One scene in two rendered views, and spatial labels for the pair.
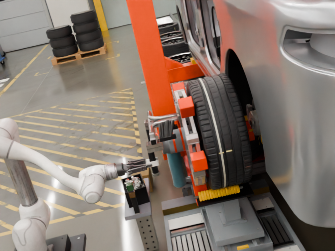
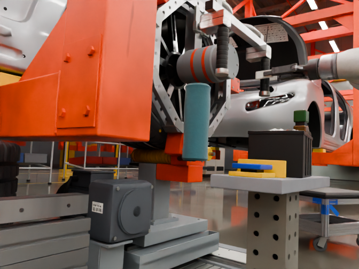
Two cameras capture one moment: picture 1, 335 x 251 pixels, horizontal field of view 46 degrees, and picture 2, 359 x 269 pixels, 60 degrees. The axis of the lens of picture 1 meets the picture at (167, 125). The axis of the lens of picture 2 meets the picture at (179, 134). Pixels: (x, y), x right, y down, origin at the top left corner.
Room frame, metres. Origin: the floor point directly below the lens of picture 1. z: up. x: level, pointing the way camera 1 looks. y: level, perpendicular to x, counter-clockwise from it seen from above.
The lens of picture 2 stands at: (3.15, 0.61, 0.48)
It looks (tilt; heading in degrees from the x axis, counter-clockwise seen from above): 5 degrees up; 218
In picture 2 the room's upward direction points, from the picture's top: 3 degrees clockwise
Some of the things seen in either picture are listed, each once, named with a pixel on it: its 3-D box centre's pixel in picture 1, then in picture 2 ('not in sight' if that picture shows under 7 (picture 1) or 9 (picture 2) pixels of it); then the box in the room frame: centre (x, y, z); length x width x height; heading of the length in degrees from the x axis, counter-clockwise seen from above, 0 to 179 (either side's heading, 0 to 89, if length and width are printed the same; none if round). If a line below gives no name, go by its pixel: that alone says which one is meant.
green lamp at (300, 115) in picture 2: (130, 187); (301, 116); (2.10, 0.30, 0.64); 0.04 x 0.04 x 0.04; 0
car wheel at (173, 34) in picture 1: (171, 40); not in sight; (7.94, -0.44, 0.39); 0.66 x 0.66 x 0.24
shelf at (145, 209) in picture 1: (137, 197); (278, 181); (2.30, 0.30, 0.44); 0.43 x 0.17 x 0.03; 0
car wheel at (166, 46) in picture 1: (175, 47); not in sight; (7.20, -0.46, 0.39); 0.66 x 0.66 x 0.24
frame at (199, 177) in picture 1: (189, 137); (192, 68); (2.15, -0.11, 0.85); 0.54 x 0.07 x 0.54; 0
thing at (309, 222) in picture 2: not in sight; (324, 216); (0.99, 0.13, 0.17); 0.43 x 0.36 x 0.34; 153
